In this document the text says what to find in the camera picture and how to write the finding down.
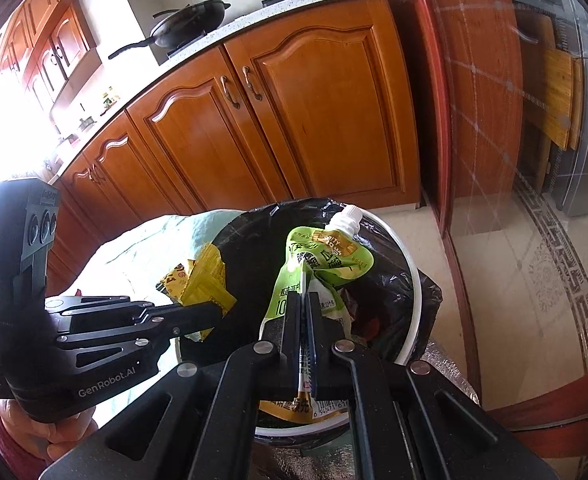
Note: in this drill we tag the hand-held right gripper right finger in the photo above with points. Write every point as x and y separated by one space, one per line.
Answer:
316 340

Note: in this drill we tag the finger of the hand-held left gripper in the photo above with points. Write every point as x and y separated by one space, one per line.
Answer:
193 314
123 342

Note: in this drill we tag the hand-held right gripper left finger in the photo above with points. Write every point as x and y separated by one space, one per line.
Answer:
296 340

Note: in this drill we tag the yellow snack wrapper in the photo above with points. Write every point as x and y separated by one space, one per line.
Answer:
203 280

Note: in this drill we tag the green spouted drink pouch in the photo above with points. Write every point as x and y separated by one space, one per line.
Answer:
324 260

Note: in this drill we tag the white trash bin black bag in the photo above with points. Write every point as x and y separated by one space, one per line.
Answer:
254 232

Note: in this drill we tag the person's left forearm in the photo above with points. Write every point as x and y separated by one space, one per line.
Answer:
8 440

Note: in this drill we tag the person's left hand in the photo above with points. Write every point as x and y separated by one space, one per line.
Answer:
71 432

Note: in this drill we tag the teal floral tablecloth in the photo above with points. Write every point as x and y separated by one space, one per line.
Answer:
163 240

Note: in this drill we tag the small lidded pot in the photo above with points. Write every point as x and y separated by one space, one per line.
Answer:
86 123

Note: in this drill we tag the wooden base kitchen cabinets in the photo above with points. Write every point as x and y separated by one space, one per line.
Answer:
324 110

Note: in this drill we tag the yellow oil bottle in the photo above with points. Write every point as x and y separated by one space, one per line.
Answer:
111 98

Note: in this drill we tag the kitchen window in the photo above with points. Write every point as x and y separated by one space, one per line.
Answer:
3 110

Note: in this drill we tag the red wooden chair back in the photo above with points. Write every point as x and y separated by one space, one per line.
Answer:
549 400

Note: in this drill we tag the red framed glass door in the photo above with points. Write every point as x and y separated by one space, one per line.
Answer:
474 110

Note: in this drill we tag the black wok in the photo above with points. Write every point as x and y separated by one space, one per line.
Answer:
188 20

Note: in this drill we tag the wooden folding table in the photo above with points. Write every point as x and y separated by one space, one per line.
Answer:
559 95

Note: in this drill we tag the wooden wall kitchen cabinets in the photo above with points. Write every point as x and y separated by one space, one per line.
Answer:
48 25

